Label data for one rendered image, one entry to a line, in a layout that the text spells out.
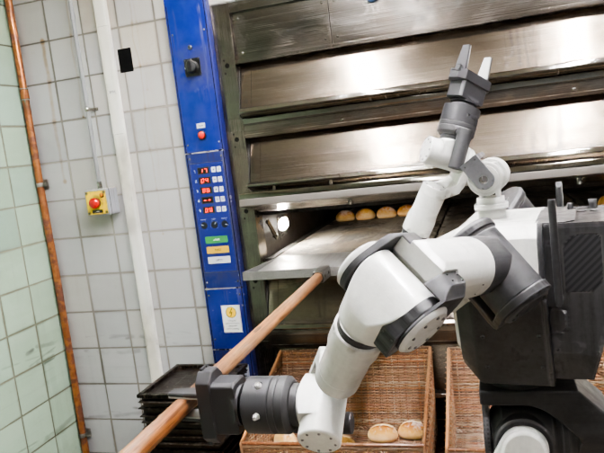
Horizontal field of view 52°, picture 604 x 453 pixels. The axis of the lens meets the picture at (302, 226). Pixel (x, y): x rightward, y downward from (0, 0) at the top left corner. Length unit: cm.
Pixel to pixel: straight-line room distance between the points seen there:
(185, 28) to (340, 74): 58
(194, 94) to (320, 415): 157
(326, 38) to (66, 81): 103
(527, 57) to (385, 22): 46
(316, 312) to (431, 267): 150
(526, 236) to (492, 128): 103
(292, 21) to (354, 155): 51
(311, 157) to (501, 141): 63
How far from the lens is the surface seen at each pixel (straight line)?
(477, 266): 88
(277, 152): 224
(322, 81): 218
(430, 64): 212
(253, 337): 132
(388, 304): 76
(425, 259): 80
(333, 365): 85
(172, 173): 239
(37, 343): 267
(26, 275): 263
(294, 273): 195
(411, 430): 217
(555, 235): 110
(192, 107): 231
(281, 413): 97
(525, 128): 212
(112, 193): 249
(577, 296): 117
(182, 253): 242
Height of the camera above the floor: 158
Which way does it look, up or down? 7 degrees down
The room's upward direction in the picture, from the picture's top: 7 degrees counter-clockwise
